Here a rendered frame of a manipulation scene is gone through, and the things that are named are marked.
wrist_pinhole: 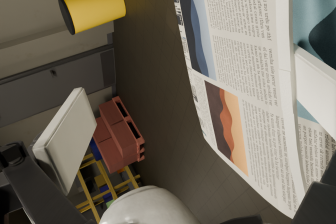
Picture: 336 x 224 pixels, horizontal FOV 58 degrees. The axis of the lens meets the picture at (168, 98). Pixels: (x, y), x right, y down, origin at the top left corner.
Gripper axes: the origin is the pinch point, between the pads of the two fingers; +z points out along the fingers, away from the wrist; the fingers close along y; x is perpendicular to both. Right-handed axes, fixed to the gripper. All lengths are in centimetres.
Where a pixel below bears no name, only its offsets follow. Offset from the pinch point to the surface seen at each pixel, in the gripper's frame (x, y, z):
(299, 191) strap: -9.2, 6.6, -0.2
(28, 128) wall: -213, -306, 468
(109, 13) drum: -34, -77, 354
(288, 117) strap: -2.7, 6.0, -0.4
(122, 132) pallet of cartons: -254, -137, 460
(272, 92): -2.7, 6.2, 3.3
